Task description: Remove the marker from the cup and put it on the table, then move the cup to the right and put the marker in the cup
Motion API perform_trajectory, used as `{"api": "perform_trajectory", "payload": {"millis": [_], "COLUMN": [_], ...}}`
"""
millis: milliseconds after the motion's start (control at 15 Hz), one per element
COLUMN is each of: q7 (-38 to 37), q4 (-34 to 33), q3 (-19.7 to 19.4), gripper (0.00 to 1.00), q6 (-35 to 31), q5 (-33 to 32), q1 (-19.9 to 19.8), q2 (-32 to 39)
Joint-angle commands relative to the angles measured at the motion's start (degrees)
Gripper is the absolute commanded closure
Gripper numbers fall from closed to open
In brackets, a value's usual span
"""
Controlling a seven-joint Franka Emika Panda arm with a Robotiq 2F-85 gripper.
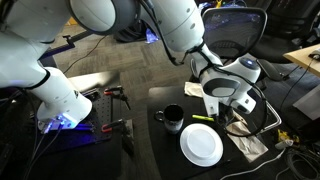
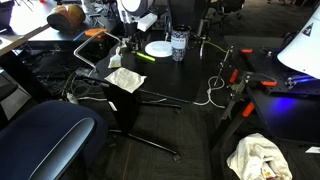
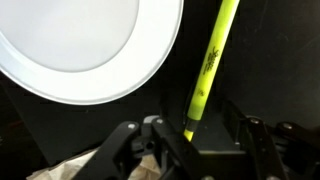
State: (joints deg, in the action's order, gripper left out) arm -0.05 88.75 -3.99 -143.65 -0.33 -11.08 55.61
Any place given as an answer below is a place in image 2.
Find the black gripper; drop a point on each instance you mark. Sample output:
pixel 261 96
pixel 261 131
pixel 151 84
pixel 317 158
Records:
pixel 131 28

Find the green marker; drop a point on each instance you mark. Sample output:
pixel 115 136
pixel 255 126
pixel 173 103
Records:
pixel 147 57

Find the black white speckled cup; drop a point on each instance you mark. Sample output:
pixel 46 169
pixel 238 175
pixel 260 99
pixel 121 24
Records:
pixel 180 50

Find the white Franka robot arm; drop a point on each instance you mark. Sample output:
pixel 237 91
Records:
pixel 300 50

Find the white round plate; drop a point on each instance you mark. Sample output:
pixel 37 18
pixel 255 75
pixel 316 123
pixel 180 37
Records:
pixel 158 49

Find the orange flat object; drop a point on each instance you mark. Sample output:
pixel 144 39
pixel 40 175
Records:
pixel 95 32

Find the silver bent metal tube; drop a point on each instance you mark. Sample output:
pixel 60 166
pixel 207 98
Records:
pixel 86 42

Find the black padded chair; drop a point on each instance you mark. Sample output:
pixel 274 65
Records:
pixel 188 13

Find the black desk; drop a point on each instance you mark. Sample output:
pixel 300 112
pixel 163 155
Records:
pixel 60 35

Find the black rolling chair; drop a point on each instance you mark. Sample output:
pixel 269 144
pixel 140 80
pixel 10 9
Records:
pixel 230 8

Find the light wooden desk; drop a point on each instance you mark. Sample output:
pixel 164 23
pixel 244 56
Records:
pixel 23 38

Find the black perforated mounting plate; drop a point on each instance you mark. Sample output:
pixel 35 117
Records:
pixel 263 63

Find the black bin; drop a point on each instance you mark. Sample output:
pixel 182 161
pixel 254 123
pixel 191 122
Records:
pixel 6 13

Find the grey desk side panel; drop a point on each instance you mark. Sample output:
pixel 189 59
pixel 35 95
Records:
pixel 15 105

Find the blue mesh-back office chair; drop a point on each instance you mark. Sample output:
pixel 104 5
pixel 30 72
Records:
pixel 40 140

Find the white cloth bundle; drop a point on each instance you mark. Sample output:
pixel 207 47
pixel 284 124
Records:
pixel 256 156

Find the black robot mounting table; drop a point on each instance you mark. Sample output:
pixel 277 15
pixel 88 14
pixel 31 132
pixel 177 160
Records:
pixel 293 123

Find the white paper sheet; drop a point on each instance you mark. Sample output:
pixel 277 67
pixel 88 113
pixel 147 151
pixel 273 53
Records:
pixel 313 150

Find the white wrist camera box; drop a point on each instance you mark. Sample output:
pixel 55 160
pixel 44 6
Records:
pixel 147 22

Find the black table pedestal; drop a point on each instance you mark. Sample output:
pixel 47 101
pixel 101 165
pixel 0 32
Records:
pixel 125 110

